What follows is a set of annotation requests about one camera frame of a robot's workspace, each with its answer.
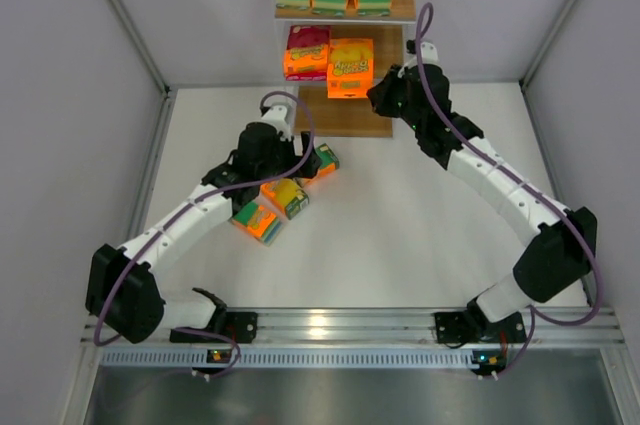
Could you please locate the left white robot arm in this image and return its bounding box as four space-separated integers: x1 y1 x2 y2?
85 122 321 346

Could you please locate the clear acrylic shelf unit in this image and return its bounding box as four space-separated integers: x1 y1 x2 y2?
272 0 416 138

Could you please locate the small green orange sponge pack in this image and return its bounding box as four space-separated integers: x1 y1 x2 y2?
295 143 340 188

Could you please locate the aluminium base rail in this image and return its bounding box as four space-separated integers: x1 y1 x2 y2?
78 308 628 373

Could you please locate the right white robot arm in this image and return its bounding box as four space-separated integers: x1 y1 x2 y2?
366 64 597 342

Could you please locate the orange yellow sponge pack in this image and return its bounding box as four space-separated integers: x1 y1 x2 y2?
260 178 309 220

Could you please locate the pink Scrub Mommy box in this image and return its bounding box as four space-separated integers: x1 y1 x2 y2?
283 25 331 82

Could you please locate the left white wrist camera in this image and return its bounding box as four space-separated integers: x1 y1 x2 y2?
260 103 296 141

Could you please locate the orange Scrub Daddy box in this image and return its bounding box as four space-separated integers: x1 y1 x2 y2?
327 38 374 99

